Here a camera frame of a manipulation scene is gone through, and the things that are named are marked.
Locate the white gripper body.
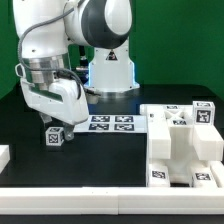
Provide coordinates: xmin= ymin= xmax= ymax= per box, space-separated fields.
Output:
xmin=20 ymin=78 xmax=89 ymax=125

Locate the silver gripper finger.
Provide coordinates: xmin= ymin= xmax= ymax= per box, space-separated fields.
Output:
xmin=64 ymin=124 xmax=74 ymax=141
xmin=39 ymin=112 xmax=52 ymax=126

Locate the white tagged cube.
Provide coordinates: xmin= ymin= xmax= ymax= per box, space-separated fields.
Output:
xmin=45 ymin=127 xmax=64 ymax=146
xmin=192 ymin=101 xmax=215 ymax=125

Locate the white chair side plank front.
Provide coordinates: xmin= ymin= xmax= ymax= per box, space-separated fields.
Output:
xmin=140 ymin=104 xmax=171 ymax=187

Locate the white chair side plank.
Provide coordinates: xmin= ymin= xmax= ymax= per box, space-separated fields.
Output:
xmin=140 ymin=104 xmax=171 ymax=187
xmin=191 ymin=123 xmax=224 ymax=188

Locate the white chair seat part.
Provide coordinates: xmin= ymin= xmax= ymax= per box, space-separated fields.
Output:
xmin=166 ymin=114 xmax=198 ymax=183

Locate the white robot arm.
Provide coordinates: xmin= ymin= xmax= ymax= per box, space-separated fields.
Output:
xmin=12 ymin=0 xmax=139 ymax=140

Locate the white paper tag sheet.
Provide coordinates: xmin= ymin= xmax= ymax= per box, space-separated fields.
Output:
xmin=74 ymin=115 xmax=147 ymax=133

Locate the white left fence bar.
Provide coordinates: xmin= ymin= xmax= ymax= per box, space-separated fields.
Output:
xmin=0 ymin=145 xmax=10 ymax=173

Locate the white front fence bar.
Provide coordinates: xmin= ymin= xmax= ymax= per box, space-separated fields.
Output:
xmin=0 ymin=187 xmax=224 ymax=215

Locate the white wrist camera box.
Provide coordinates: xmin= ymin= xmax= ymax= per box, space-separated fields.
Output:
xmin=85 ymin=88 xmax=100 ymax=104

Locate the grey braided cable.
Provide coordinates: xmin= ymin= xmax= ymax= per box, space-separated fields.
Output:
xmin=14 ymin=0 xmax=84 ymax=101

